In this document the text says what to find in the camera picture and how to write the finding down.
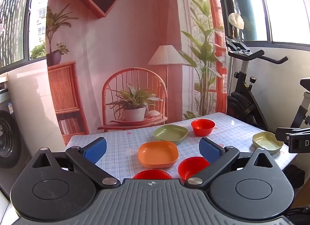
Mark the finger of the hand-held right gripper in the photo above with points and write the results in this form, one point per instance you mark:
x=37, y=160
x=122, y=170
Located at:
x=283, y=135

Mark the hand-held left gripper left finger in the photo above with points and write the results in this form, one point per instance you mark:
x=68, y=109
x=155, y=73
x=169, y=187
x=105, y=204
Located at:
x=95, y=151

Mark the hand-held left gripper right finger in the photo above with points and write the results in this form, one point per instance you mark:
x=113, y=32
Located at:
x=209, y=151

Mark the pale green square plate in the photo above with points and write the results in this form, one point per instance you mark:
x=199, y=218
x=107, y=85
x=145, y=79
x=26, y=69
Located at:
x=267, y=142

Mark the orange square plate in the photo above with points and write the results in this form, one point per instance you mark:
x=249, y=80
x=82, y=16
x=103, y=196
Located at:
x=158, y=153

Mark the red plastic bowl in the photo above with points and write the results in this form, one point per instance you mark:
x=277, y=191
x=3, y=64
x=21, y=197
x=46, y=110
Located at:
x=191, y=167
x=152, y=174
x=203, y=126

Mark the black bag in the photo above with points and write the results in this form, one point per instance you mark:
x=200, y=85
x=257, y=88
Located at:
x=294, y=176

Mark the blue checked tablecloth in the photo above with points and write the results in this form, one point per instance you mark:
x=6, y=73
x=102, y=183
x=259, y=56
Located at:
x=237, y=130

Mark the olive green square plate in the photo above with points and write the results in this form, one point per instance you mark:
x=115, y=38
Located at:
x=171, y=133

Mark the black exercise bike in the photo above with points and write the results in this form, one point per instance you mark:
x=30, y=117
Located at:
x=244, y=94

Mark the grey washing machine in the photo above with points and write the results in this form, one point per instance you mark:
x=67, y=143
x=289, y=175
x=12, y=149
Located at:
x=8, y=140

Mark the white cloth on pole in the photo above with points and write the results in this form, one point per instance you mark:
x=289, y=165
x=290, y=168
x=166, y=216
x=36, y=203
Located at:
x=236, y=20

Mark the printed room backdrop cloth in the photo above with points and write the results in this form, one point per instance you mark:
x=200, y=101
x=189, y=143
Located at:
x=135, y=33

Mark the dark framed window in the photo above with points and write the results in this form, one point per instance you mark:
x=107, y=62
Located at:
x=278, y=7

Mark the barred window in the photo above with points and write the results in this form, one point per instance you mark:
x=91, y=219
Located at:
x=14, y=16

